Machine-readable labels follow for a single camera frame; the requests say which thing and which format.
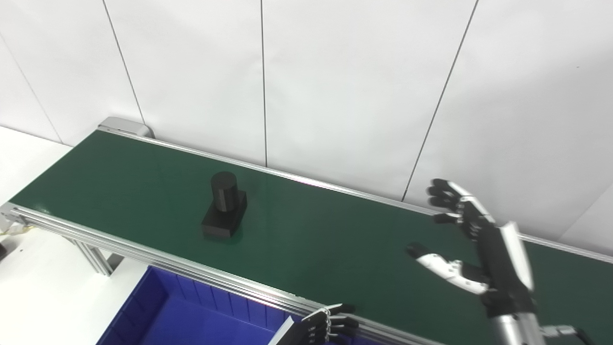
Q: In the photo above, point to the green conveyor belt aluminium frame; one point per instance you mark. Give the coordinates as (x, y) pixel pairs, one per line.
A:
(335, 239)

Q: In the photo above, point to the right robot arm silver black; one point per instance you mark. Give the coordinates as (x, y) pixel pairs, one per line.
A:
(515, 330)

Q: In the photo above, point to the aluminium conveyor support leg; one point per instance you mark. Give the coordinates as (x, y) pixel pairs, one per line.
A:
(96, 256)

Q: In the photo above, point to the blue plastic bin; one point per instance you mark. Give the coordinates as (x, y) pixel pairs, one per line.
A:
(191, 318)

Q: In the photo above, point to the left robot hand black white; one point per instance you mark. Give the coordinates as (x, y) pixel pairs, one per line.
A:
(311, 330)

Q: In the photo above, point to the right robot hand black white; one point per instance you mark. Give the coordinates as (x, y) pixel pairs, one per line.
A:
(503, 268)

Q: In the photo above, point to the black cylinder block part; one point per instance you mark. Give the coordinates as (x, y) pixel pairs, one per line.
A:
(222, 211)

